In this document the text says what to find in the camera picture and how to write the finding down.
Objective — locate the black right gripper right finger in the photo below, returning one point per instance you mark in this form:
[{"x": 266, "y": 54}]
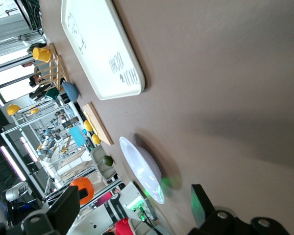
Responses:
[{"x": 201, "y": 210}]

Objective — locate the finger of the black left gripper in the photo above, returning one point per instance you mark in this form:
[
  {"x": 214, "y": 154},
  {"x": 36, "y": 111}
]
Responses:
[{"x": 83, "y": 193}]

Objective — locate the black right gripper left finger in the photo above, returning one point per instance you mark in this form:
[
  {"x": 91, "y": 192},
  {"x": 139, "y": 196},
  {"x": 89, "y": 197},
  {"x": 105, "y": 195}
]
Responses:
[{"x": 61, "y": 210}]

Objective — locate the white plate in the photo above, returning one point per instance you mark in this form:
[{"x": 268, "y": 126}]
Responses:
[{"x": 144, "y": 169}]

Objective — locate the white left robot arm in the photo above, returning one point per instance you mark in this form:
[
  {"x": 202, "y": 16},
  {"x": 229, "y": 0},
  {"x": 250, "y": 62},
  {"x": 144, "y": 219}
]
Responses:
[{"x": 98, "y": 220}]

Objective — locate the beige chair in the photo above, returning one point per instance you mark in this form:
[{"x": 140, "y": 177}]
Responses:
[{"x": 104, "y": 169}]

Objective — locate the dark green lime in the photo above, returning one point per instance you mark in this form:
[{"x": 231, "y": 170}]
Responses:
[{"x": 107, "y": 161}]

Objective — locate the yellow lemon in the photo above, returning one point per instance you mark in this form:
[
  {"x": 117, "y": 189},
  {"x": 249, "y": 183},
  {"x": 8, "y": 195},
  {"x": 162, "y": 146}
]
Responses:
[
  {"x": 88, "y": 125},
  {"x": 96, "y": 138}
]

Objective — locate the light blue board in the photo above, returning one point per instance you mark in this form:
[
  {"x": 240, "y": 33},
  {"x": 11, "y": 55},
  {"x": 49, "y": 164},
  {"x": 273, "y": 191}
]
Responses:
[{"x": 77, "y": 136}]

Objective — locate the grey blue background robot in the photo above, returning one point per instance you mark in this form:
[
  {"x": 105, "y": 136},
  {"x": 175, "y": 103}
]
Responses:
[{"x": 47, "y": 144}]

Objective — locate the wooden cutting board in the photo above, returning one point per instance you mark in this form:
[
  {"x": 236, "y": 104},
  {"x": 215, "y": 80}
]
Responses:
[{"x": 99, "y": 124}]

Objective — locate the blue bowl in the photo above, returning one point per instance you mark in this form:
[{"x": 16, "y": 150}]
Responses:
[{"x": 71, "y": 91}]

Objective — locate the dark green mug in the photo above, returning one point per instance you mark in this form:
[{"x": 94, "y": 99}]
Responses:
[{"x": 52, "y": 93}]

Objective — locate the brown table mat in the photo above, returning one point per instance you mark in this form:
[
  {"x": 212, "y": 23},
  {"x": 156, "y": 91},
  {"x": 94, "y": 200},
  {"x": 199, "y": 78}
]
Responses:
[{"x": 210, "y": 98}]

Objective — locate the wooden dish rack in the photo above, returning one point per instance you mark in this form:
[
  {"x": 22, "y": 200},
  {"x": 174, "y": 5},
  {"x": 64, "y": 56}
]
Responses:
[{"x": 56, "y": 68}]

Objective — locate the cream bear print tray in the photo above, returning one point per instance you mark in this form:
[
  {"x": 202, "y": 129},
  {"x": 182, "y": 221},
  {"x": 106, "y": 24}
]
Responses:
[{"x": 100, "y": 49}]

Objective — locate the yellow cup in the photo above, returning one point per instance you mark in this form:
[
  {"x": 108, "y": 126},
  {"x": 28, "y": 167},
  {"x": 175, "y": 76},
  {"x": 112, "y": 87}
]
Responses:
[{"x": 41, "y": 54}]

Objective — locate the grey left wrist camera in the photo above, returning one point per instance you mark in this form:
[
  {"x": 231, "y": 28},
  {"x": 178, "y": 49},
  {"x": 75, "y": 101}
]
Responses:
[{"x": 14, "y": 192}]

